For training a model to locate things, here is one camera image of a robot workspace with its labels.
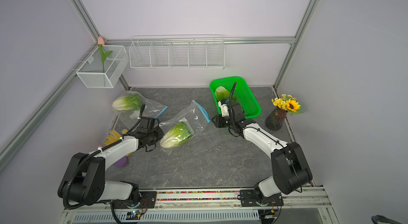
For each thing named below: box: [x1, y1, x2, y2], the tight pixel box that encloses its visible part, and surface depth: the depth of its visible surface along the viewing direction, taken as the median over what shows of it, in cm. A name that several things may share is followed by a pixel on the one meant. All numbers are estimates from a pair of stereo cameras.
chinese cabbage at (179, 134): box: [159, 121, 193, 149], surface depth 88 cm
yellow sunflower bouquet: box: [271, 93, 305, 116], surface depth 82 cm
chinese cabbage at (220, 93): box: [214, 85, 238, 102], surface depth 108 cm
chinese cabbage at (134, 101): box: [112, 93, 144, 111], surface depth 106 cm
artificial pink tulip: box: [97, 36, 113, 73], surface depth 92 cm
